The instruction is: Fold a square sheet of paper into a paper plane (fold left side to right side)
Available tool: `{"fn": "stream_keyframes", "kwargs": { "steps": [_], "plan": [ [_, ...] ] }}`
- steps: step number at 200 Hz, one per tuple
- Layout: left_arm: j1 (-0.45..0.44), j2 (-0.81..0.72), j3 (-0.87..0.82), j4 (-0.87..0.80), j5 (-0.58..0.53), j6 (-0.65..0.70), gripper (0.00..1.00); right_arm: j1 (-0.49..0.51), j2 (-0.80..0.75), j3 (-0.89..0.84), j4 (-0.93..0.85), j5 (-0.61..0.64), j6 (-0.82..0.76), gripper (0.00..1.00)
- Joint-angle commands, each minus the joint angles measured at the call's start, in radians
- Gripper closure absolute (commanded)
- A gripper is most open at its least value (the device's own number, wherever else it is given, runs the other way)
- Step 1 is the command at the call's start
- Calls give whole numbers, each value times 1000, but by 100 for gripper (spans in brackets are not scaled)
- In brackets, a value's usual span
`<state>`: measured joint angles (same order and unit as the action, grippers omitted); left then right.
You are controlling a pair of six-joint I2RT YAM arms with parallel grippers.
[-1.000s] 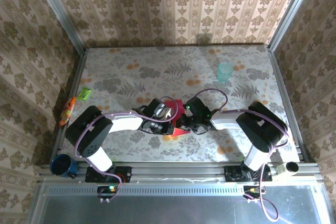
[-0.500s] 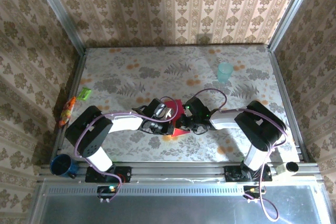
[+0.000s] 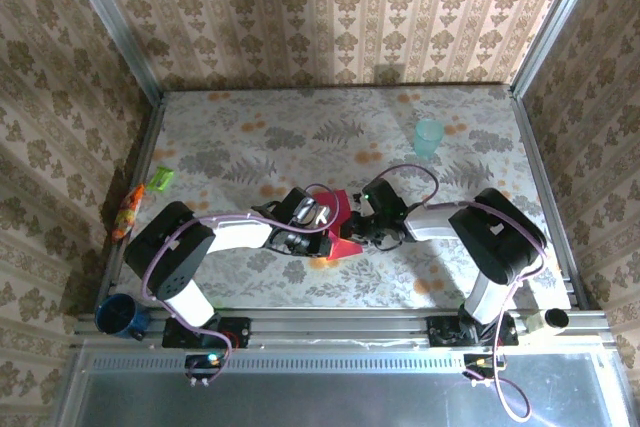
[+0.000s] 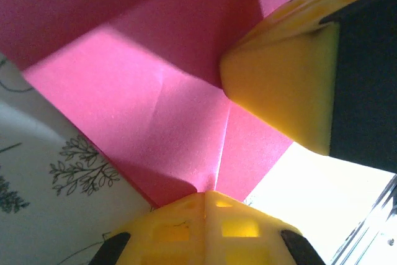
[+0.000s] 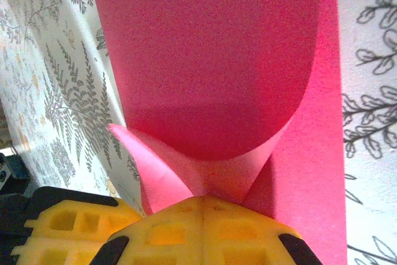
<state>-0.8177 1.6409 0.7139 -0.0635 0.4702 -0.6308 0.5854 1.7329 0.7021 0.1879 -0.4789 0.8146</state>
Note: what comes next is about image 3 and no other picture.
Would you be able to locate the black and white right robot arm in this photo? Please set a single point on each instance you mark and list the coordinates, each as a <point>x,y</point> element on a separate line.
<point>500,247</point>

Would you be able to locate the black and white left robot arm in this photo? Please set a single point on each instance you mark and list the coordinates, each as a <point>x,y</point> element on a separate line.
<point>170,252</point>

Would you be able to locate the teal translucent plastic cup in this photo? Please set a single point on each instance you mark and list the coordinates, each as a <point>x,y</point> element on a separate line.
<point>428,139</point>

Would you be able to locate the small green plastic object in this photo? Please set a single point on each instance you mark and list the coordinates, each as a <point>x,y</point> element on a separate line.
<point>161,179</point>

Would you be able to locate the grey vented metal panel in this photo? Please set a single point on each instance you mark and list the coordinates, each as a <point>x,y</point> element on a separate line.
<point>325,397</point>

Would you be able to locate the small connector board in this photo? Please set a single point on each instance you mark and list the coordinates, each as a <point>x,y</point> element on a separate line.
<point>482,364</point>
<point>202,364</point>

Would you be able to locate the orange snack packet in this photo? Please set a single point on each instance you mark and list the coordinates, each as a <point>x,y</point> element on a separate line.
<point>127,214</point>

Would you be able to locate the small pale block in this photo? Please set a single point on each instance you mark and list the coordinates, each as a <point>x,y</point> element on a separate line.
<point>534,323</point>

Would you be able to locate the dark blue mug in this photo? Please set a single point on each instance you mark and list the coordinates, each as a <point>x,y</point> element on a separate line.
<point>117,317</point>

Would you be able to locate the small black cylinder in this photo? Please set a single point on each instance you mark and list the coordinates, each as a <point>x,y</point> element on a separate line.
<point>556,318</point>

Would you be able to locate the aluminium table rail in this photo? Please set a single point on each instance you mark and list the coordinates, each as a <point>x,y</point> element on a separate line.
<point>340,324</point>

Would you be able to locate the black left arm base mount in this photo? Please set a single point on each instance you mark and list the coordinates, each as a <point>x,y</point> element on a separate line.
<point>235,332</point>

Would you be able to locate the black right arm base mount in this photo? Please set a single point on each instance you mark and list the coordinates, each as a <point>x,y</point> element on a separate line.
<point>442,332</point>

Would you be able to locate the aluminium side rail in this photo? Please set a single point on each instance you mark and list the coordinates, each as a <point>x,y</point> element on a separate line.
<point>530,147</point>
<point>150,137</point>

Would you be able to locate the aluminium corner post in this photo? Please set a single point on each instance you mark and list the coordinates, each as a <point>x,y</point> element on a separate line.
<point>555,22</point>
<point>115,22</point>

